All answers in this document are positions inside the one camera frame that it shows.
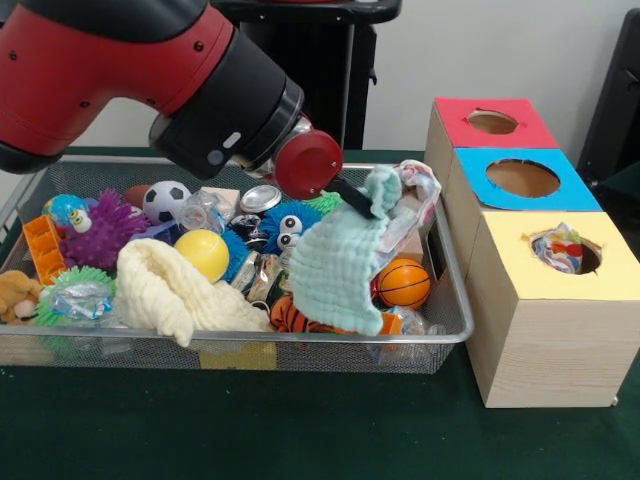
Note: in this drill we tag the purple spiky toy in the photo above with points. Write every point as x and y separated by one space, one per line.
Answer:
105 235

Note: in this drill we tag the shallow clear mesh bin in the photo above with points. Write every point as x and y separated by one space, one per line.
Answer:
150 357

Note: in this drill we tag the green spiky ball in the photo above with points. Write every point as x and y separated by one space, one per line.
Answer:
62 280

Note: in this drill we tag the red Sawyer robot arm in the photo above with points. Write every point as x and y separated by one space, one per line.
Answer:
125 75

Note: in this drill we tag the wooden box with three holes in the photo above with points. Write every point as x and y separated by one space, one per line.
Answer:
550 350

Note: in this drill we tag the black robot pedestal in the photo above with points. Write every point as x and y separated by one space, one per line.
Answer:
325 75

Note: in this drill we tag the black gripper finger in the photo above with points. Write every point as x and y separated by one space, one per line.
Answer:
352 200

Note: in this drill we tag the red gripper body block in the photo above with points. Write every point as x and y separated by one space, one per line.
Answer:
310 165

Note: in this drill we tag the blue spiky toy with eyes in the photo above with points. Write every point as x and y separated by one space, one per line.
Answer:
285 225

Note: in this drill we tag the cream knitted cloth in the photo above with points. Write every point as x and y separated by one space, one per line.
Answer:
150 290

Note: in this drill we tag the green spiky toy with eyes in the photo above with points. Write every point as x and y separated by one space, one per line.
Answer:
331 202

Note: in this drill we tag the black and white soccer ball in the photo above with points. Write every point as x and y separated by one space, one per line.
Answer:
166 201

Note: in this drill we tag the orange basketball toy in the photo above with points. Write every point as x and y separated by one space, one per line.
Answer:
402 282

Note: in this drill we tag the orange tiger plush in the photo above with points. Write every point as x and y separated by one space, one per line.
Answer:
290 315

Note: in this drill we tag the multicolour dotted cloth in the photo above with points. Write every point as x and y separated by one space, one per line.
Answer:
422 180
562 247

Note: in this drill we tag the dark green side table cloth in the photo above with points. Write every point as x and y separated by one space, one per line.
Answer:
625 187

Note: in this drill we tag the yellow ball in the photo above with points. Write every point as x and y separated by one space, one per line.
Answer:
200 252

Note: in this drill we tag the mint green knitted cloth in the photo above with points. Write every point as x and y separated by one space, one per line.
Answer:
335 265

